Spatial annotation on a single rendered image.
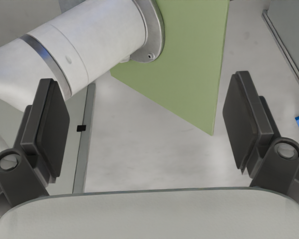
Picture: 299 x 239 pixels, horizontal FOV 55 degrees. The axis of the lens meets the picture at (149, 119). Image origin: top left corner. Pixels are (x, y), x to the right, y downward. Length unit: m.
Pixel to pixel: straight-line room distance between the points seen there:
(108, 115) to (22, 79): 1.92
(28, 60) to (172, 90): 0.29
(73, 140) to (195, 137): 1.21
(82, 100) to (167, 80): 1.44
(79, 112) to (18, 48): 1.49
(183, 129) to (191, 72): 1.98
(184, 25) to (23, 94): 0.27
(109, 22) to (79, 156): 1.28
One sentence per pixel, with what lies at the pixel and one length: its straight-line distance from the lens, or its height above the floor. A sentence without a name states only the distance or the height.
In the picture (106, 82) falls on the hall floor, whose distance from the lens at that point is 2.07.
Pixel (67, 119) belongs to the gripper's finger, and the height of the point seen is 1.43.
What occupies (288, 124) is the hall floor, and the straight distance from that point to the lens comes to 2.75.
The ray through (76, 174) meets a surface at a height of 0.72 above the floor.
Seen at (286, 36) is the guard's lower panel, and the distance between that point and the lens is 1.61.
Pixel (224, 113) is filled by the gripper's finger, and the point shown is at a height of 1.43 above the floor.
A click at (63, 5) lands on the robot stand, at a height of 0.93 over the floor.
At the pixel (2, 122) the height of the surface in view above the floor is 0.32.
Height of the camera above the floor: 1.53
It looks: 40 degrees down
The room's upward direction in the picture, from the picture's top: 177 degrees clockwise
